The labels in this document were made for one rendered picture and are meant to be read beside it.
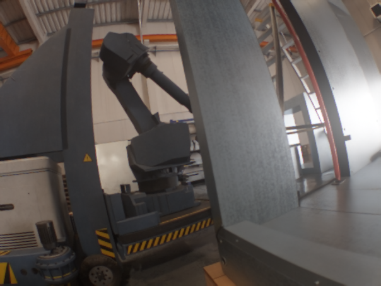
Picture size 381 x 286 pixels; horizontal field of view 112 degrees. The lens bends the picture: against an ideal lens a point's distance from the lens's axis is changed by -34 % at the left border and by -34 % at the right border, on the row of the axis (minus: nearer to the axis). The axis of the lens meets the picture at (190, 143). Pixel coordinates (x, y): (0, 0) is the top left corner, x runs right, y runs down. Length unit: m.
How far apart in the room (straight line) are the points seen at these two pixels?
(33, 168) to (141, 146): 0.75
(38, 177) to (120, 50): 1.14
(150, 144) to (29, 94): 0.91
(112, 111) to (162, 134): 6.39
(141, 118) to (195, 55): 1.12
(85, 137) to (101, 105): 6.68
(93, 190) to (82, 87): 0.66
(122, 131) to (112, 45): 5.98
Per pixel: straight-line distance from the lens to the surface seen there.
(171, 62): 8.80
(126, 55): 1.68
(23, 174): 1.19
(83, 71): 1.41
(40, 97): 1.35
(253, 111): 0.84
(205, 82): 0.78
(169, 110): 7.82
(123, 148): 5.13
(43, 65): 1.46
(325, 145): 4.14
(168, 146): 1.42
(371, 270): 0.43
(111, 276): 1.25
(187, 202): 1.49
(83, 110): 1.29
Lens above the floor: 0.68
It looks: 6 degrees up
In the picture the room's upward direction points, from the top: 11 degrees counter-clockwise
